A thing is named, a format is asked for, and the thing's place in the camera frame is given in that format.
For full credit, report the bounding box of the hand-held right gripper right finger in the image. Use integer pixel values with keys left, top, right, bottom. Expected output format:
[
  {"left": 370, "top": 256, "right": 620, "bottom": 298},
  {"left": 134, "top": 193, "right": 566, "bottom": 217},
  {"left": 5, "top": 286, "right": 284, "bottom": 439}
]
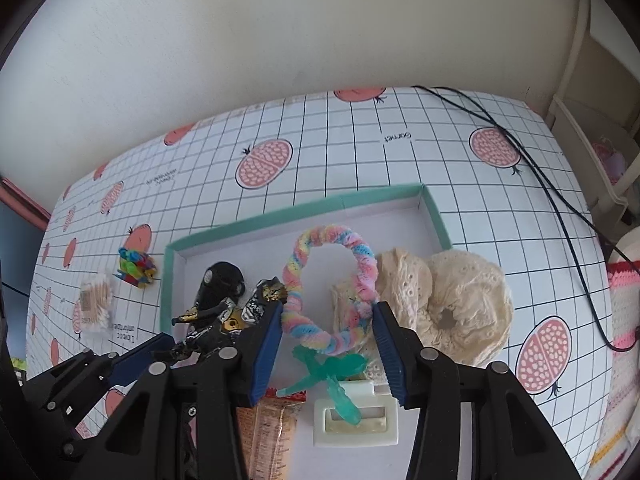
[{"left": 372, "top": 302, "right": 583, "bottom": 480}]

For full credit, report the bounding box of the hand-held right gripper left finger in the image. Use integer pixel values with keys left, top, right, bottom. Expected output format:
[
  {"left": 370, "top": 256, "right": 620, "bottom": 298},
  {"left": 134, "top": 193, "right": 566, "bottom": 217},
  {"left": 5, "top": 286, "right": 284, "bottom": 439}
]
[{"left": 82, "top": 301, "right": 284, "bottom": 480}]

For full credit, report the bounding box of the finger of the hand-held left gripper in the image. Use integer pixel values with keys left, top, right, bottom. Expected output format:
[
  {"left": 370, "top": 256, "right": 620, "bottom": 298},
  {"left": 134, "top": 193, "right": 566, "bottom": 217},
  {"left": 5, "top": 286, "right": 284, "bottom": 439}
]
[
  {"left": 22, "top": 332, "right": 175, "bottom": 413},
  {"left": 42, "top": 387, "right": 132, "bottom": 461}
]

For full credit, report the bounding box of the green plastic hair clip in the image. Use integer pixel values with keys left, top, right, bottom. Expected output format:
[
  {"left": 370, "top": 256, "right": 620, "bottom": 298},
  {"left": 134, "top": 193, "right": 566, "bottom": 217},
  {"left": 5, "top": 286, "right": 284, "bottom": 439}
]
[{"left": 276, "top": 345, "right": 368, "bottom": 426}]

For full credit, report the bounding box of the pastel chenille wire heart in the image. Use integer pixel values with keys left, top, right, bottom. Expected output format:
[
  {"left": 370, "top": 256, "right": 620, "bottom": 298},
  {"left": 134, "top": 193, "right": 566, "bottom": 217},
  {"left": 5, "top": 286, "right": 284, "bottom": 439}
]
[{"left": 280, "top": 226, "right": 378, "bottom": 358}]

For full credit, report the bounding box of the white rectangular plastic buckle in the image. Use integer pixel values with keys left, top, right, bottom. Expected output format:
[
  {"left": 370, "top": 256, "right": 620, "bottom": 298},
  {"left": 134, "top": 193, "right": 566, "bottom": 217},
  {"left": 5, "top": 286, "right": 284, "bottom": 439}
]
[{"left": 313, "top": 379, "right": 399, "bottom": 447}]

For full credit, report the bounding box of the cream lace scrunchie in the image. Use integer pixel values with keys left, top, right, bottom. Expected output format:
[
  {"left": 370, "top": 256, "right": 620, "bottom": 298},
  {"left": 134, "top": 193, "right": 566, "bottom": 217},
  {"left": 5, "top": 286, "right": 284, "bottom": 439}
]
[
  {"left": 415, "top": 251, "right": 515, "bottom": 367},
  {"left": 331, "top": 249, "right": 435, "bottom": 361}
]

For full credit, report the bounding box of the black hair clip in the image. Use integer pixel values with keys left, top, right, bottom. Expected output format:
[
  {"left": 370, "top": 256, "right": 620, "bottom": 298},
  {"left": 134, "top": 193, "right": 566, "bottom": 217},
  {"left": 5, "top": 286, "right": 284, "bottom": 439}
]
[{"left": 192, "top": 261, "right": 246, "bottom": 318}]

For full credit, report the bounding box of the orange snack packet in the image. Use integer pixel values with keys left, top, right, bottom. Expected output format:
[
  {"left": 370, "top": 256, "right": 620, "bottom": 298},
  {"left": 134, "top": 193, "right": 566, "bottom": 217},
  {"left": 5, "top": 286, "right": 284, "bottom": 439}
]
[{"left": 235, "top": 387, "right": 307, "bottom": 480}]

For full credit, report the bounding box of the teal rimmed white box tray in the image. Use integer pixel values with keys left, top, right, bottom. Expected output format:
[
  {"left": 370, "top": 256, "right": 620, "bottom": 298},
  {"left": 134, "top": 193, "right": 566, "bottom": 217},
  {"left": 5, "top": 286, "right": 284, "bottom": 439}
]
[{"left": 159, "top": 183, "right": 453, "bottom": 480}]

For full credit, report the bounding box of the colourful plastic block toy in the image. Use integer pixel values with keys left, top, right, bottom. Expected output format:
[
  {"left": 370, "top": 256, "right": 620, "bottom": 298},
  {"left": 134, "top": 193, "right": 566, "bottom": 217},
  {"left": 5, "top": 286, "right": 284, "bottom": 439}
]
[{"left": 116, "top": 247, "right": 157, "bottom": 289}]

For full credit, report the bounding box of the pomegranate printed grid bedsheet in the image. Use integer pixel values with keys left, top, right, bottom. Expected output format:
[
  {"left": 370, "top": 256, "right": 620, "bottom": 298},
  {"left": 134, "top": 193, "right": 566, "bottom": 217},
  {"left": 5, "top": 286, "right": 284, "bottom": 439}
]
[{"left": 25, "top": 87, "right": 615, "bottom": 480}]

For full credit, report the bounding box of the striped crocheted blanket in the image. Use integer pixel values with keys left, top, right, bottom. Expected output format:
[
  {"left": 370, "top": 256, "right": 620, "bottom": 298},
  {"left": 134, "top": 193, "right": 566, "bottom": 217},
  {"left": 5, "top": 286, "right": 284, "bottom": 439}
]
[{"left": 587, "top": 255, "right": 640, "bottom": 480}]

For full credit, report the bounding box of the pink toy on shelf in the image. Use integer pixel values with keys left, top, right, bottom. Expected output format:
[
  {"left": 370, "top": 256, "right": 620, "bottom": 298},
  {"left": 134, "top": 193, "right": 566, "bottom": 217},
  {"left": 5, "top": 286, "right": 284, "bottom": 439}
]
[{"left": 592, "top": 136, "right": 627, "bottom": 186}]

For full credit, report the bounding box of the white shelf unit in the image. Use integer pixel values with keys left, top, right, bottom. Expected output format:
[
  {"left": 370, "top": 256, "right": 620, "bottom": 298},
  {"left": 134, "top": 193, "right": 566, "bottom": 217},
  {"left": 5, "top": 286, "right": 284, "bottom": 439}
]
[{"left": 544, "top": 0, "right": 640, "bottom": 228}]

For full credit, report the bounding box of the pink bed frame rail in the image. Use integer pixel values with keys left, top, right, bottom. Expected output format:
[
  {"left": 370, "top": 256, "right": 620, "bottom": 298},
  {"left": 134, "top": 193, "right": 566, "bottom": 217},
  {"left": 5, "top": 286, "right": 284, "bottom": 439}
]
[{"left": 0, "top": 177, "right": 52, "bottom": 228}]

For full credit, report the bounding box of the black cable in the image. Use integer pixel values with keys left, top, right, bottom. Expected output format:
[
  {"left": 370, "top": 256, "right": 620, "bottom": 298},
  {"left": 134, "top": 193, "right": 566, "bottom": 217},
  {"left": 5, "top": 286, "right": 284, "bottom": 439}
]
[{"left": 412, "top": 85, "right": 628, "bottom": 352}]

